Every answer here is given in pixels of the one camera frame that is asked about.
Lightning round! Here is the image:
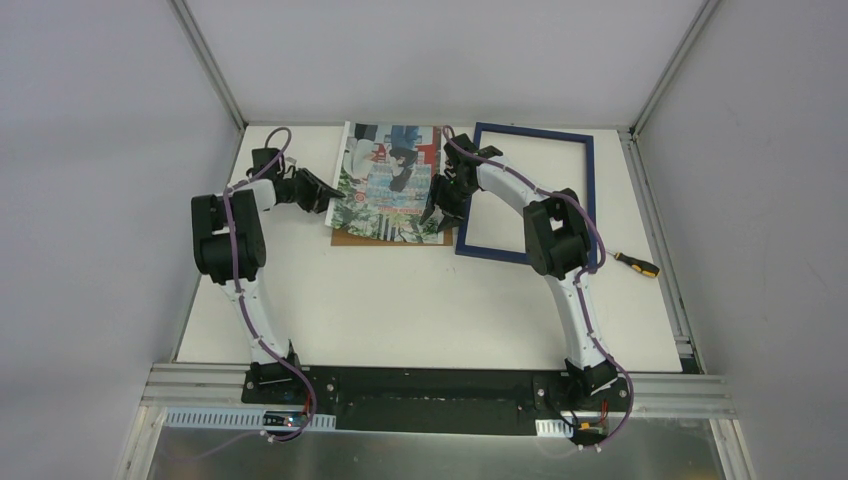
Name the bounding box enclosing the aluminium rail beam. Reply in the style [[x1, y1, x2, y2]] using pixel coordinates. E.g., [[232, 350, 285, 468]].
[[142, 362, 737, 419]]

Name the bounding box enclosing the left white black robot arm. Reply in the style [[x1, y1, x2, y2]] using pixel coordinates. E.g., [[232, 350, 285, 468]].
[[190, 147, 344, 405]]

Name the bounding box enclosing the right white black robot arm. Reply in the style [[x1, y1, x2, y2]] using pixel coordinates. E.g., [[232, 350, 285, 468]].
[[420, 127, 620, 410]]

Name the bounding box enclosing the right white slotted cable duct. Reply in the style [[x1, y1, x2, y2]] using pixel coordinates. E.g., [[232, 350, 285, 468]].
[[535, 419, 574, 439]]

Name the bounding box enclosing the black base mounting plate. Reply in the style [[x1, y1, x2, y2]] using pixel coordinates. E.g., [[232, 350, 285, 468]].
[[241, 365, 632, 436]]

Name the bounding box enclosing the colourful printed photo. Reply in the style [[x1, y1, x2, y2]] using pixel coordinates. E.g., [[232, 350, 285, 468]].
[[325, 122, 444, 245]]

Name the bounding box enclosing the brown frame backing board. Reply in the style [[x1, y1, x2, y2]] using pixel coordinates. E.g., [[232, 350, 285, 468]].
[[330, 229, 454, 247]]

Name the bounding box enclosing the left green circuit board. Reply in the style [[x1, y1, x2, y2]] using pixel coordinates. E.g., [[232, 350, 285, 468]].
[[263, 411, 309, 428]]

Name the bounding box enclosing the left white slotted cable duct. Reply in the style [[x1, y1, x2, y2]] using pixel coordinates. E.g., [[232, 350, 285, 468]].
[[163, 407, 337, 432]]

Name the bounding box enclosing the wooden picture frame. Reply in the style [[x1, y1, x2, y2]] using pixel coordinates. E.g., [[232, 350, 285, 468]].
[[455, 122, 597, 264]]

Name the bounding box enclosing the white slotted cable duct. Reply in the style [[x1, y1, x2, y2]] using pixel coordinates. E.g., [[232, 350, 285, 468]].
[[535, 419, 574, 439], [163, 407, 337, 432]]

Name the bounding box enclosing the yellow black screwdriver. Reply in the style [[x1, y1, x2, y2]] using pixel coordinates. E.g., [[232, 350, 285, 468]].
[[608, 251, 661, 278]]

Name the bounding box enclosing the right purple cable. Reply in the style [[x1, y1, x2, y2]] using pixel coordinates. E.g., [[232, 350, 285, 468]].
[[441, 125, 636, 452]]

